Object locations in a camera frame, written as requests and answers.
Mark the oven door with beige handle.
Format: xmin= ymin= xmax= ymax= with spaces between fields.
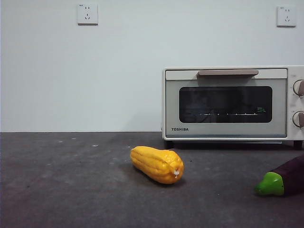
xmin=165 ymin=68 xmax=288 ymax=139

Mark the cream toaster oven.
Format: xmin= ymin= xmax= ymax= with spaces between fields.
xmin=161 ymin=66 xmax=304 ymax=150

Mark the round beige oven knob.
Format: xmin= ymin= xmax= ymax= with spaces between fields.
xmin=292 ymin=80 xmax=304 ymax=96
xmin=292 ymin=110 xmax=304 ymax=128

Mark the yellow toy corn cob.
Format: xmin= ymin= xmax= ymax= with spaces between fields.
xmin=130 ymin=145 xmax=185 ymax=185

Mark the purple toy eggplant, green stem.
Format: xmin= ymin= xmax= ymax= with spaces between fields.
xmin=254 ymin=154 xmax=304 ymax=197

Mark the white wall socket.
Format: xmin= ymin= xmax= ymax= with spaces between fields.
xmin=276 ymin=6 xmax=297 ymax=28
xmin=77 ymin=3 xmax=99 ymax=26

